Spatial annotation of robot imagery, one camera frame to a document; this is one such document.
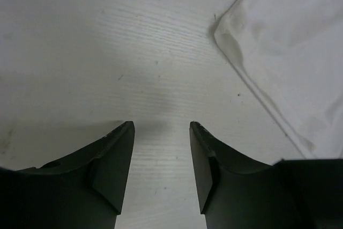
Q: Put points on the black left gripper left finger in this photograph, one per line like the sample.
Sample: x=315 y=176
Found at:
x=84 y=189

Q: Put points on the white tank top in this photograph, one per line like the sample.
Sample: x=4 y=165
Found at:
x=289 y=52

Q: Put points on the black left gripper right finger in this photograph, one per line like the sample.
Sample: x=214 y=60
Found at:
x=236 y=191

